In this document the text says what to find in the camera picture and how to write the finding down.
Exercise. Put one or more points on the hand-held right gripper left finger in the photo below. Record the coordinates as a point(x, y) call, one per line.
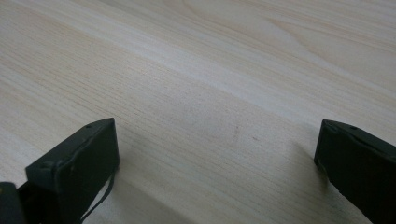
point(81, 174)

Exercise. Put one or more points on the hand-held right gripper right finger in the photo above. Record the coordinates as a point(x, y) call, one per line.
point(361, 168)

